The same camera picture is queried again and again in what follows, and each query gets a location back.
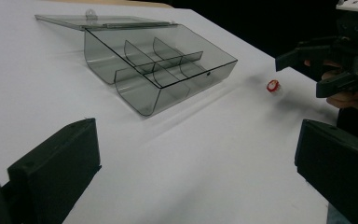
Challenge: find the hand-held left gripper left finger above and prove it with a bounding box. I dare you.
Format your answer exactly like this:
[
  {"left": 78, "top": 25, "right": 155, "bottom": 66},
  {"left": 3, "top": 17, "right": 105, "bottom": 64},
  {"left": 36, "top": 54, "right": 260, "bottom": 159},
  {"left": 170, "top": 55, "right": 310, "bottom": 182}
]
[{"left": 7, "top": 118, "right": 103, "bottom": 224}]

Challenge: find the smoky clear plastic compartment box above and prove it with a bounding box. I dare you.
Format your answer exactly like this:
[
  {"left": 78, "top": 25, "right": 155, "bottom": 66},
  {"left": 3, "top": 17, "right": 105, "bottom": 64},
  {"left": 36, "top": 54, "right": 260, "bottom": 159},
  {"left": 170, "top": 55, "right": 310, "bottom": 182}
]
[{"left": 34, "top": 8, "right": 239, "bottom": 118}]

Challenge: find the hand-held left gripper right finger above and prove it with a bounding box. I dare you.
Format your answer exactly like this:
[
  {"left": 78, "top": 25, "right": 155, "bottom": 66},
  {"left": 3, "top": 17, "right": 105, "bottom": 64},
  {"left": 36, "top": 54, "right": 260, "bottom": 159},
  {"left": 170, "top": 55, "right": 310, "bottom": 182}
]
[{"left": 294, "top": 119, "right": 358, "bottom": 224}]

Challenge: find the small red and white cap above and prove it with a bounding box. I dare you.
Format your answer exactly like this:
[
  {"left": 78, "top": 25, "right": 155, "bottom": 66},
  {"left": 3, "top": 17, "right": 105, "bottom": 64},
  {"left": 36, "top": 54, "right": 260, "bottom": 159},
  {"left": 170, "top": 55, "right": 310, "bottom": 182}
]
[{"left": 266, "top": 78, "right": 282, "bottom": 94}]

